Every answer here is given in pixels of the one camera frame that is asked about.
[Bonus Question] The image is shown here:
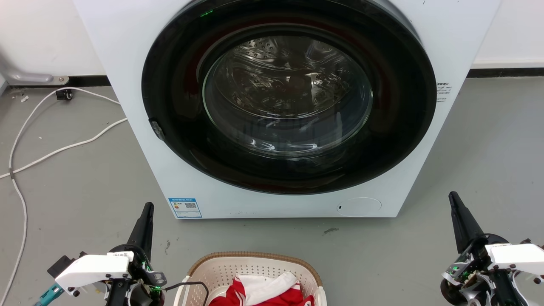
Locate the beige plastic laundry basket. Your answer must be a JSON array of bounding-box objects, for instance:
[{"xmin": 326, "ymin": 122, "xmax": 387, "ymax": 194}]
[{"xmin": 173, "ymin": 252, "xmax": 327, "ymax": 306}]

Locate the thin white floor cable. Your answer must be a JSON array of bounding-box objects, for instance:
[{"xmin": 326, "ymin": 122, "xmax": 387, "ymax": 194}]
[{"xmin": 0, "ymin": 87, "xmax": 122, "ymax": 295}]

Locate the small printed text sticker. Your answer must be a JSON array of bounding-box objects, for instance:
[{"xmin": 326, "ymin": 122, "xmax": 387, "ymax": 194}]
[{"xmin": 435, "ymin": 82, "xmax": 453, "ymax": 104}]

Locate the blue energy label sticker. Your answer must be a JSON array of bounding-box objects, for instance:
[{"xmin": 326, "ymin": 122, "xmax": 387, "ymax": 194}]
[{"xmin": 168, "ymin": 197, "xmax": 203, "ymax": 219}]

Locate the teal plastic connector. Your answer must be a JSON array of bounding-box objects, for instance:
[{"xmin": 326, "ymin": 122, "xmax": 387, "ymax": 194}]
[{"xmin": 35, "ymin": 283, "xmax": 65, "ymax": 306}]

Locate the thick white floor cable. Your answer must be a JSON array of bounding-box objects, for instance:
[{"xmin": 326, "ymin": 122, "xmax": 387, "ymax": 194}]
[{"xmin": 0, "ymin": 118, "xmax": 128, "ymax": 179}]

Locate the white front-load washing machine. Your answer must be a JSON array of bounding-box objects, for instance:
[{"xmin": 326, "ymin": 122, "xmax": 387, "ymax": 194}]
[{"xmin": 72, "ymin": 0, "xmax": 503, "ymax": 220}]

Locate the round black washing machine door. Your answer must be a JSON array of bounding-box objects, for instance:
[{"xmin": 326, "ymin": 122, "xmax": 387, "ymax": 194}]
[{"xmin": 141, "ymin": 0, "xmax": 437, "ymax": 196}]

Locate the grey metal floor bracket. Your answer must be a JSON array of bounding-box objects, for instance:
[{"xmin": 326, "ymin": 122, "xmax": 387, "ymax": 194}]
[{"xmin": 0, "ymin": 54, "xmax": 70, "ymax": 86}]

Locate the red and white garment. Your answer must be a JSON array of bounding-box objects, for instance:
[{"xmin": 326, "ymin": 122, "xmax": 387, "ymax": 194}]
[{"xmin": 208, "ymin": 272, "xmax": 315, "ymax": 306}]

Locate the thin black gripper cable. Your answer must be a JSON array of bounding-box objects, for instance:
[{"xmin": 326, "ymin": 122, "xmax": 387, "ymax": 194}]
[{"xmin": 164, "ymin": 281, "xmax": 210, "ymax": 306}]

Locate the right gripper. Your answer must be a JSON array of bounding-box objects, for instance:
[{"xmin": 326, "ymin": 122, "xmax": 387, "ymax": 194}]
[{"xmin": 440, "ymin": 191, "xmax": 524, "ymax": 306}]

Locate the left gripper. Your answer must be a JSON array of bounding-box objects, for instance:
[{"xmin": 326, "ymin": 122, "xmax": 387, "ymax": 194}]
[{"xmin": 105, "ymin": 202, "xmax": 167, "ymax": 306}]

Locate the dark door handle latch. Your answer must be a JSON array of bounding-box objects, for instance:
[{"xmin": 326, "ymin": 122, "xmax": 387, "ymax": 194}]
[{"xmin": 149, "ymin": 119, "xmax": 166, "ymax": 141}]

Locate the round white filter cover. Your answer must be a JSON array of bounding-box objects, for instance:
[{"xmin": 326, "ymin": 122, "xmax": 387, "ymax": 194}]
[{"xmin": 337, "ymin": 197, "xmax": 382, "ymax": 217}]

